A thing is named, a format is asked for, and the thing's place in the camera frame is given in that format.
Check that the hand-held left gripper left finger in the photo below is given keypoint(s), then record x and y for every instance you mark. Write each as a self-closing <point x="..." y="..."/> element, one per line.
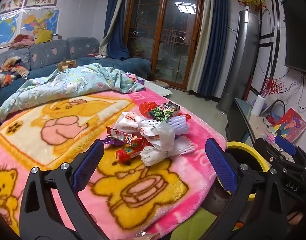
<point x="89" y="162"/>

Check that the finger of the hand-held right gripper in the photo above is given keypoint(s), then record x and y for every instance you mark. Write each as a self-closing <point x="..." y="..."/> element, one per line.
<point x="264" y="152"/>
<point x="284" y="145"/>

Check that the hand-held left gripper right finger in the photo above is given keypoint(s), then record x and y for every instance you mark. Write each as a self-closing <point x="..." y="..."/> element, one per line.
<point x="220" y="165"/>

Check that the yellow rimmed black trash bin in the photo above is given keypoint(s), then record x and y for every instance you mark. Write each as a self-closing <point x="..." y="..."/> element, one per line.
<point x="255" y="152"/>

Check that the small purple candy wrapper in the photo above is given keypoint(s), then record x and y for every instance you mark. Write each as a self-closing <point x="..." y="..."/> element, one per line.
<point x="110" y="140"/>

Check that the white foam fruit net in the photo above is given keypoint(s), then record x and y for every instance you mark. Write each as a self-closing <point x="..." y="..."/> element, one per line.
<point x="155" y="156"/>
<point x="184" y="148"/>

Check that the red tube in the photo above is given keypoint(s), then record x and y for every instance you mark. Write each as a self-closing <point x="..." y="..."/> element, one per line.
<point x="127" y="153"/>

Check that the red snack wrapper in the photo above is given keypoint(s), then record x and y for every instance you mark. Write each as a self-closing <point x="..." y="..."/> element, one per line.
<point x="130" y="138"/>

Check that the white red print packet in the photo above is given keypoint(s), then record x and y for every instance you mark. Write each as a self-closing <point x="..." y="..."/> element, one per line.
<point x="127" y="122"/>

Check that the lavender foam fruit net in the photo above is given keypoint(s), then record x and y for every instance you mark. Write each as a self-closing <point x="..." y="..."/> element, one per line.
<point x="179" y="123"/>

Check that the white plastic bag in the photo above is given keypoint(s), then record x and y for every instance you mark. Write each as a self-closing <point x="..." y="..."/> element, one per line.
<point x="165" y="135"/>

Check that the red plastic bag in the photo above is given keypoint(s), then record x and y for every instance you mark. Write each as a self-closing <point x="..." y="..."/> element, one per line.
<point x="145" y="107"/>

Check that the green snack packet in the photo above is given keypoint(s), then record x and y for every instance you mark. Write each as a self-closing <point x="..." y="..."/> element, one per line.
<point x="160" y="112"/>

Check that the colourful bead organiser box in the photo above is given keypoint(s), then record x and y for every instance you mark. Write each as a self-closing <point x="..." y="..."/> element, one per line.
<point x="272" y="136"/>

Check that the colourful figure painting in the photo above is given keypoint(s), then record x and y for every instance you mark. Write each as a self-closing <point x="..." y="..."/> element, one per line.
<point x="290" y="125"/>

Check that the long television cabinet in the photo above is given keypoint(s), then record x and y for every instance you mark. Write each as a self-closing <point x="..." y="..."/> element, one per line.
<point x="258" y="126"/>

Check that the red cloth bundle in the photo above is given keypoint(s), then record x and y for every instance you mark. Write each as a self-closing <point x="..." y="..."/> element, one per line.
<point x="271" y="120"/>

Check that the pink printed blanket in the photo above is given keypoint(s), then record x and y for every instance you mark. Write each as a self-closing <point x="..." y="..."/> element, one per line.
<point x="193" y="135"/>

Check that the white paper roll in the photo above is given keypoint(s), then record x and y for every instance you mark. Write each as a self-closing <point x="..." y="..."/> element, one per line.
<point x="258" y="106"/>

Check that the red berry branches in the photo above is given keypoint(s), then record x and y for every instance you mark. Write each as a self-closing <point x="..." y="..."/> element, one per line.
<point x="272" y="87"/>

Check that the person's green garment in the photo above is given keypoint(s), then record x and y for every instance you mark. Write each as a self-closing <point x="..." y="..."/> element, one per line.
<point x="193" y="226"/>

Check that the light blue printed blanket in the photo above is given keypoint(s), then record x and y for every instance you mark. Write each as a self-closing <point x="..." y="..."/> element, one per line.
<point x="75" y="85"/>

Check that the white topped coffee table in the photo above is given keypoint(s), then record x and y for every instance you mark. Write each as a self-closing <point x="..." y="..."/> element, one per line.
<point x="163" y="91"/>

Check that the grey tower air conditioner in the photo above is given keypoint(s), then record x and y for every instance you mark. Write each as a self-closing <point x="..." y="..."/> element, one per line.
<point x="239" y="60"/>

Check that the purple plastic bag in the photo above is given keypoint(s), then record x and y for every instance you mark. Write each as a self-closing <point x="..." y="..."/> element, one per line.
<point x="136" y="78"/>

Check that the brown paper bag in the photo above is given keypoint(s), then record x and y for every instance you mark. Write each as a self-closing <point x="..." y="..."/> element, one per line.
<point x="66" y="65"/>

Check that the blue patterned sofa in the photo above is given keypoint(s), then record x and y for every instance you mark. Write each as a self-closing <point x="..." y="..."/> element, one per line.
<point x="50" y="52"/>

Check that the colourful patterned cloth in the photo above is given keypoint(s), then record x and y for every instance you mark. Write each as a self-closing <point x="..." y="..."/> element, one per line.
<point x="7" y="72"/>

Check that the blue curtain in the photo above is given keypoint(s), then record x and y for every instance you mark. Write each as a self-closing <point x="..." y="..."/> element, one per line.
<point x="213" y="42"/>
<point x="116" y="30"/>

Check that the yellow pillow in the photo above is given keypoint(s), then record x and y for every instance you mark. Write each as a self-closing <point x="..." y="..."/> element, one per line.
<point x="44" y="36"/>

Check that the wooden framed glass door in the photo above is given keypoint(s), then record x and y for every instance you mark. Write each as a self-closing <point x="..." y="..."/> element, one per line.
<point x="165" y="42"/>

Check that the red pink clothes pile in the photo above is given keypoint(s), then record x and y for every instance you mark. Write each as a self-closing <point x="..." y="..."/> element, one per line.
<point x="21" y="41"/>

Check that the country map poster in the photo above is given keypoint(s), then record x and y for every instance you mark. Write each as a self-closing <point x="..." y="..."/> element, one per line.
<point x="39" y="22"/>

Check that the world map poster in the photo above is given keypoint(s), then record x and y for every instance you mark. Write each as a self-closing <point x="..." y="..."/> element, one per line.
<point x="3" y="32"/>

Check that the black wall television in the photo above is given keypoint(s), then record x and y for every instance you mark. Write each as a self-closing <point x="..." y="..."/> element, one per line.
<point x="299" y="35"/>

